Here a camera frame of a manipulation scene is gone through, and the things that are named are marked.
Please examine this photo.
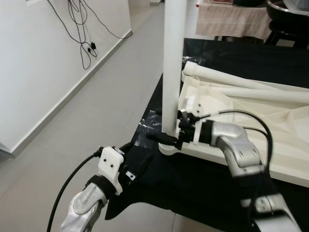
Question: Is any crinkled clear plastic wrap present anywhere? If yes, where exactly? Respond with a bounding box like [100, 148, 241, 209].
[138, 109, 165, 143]

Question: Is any white plastic table top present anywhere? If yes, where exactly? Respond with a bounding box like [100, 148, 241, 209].
[158, 62, 309, 188]

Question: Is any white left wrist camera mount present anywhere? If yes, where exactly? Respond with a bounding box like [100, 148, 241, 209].
[98, 146, 127, 194]

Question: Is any black hanging wall cable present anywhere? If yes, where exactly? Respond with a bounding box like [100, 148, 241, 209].
[77, 0, 132, 39]

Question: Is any black table cloth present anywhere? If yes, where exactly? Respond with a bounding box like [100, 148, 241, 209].
[105, 38, 309, 232]

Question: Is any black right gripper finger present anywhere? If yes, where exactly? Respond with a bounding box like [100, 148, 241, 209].
[146, 133, 180, 145]

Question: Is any beige cloth covered table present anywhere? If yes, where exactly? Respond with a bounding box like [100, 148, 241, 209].
[196, 2, 273, 40]

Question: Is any black bag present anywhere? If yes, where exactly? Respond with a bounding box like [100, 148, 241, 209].
[234, 0, 266, 8]

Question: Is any black wall cable with switch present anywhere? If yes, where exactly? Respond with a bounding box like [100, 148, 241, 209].
[46, 0, 99, 71]

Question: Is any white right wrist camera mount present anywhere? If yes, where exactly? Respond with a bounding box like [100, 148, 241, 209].
[181, 96, 203, 145]

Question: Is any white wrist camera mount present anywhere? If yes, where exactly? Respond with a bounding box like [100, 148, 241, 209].
[98, 146, 127, 194]
[181, 96, 203, 145]

